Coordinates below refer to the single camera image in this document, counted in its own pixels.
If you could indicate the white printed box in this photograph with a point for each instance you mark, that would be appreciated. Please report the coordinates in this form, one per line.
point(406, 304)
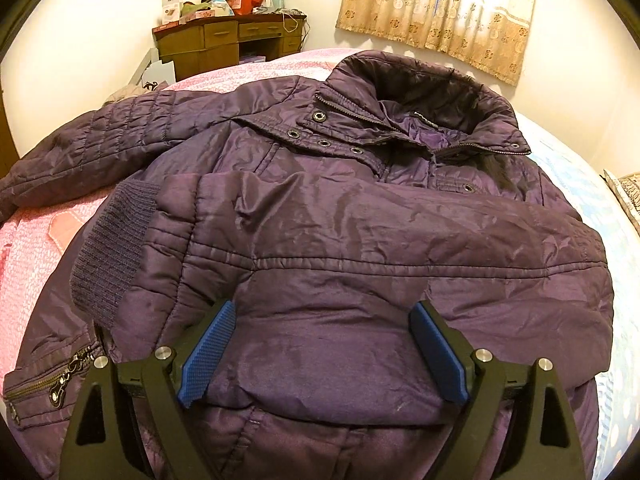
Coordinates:
point(171, 9)

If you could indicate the pile of desk clutter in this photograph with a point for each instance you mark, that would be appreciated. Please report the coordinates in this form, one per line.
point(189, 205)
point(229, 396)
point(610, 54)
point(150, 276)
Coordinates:
point(210, 7)

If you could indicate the blue polka-dot blanket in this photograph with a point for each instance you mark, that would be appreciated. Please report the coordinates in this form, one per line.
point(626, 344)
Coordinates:
point(575, 175)

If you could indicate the purple box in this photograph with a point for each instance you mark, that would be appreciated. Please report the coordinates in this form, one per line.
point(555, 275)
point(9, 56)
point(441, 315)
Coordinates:
point(252, 59)

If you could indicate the striped beige pillow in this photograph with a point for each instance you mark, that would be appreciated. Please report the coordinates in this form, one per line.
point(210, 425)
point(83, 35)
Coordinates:
point(625, 200)

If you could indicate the white paper bag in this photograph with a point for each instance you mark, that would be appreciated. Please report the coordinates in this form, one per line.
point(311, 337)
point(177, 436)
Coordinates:
point(160, 75)

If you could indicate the beige cloth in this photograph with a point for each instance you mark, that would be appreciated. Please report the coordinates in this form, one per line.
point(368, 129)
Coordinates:
point(127, 95)

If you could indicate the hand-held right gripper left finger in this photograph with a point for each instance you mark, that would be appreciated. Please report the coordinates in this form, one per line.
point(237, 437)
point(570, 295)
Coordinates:
point(207, 355)

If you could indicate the pink blanket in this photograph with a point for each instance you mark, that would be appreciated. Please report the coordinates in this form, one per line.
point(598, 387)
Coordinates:
point(40, 240)

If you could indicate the wooden desk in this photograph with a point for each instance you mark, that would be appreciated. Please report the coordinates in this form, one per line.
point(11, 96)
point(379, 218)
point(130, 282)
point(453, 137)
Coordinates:
point(220, 35)

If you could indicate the left window curtain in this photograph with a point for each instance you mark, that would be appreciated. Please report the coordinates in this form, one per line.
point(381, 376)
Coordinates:
point(400, 5)

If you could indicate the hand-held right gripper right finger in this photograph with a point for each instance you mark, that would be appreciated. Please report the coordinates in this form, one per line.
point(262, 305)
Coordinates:
point(440, 360)

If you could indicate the purple quilted jacket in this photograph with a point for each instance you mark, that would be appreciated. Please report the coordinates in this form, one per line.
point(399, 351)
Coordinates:
point(350, 210)

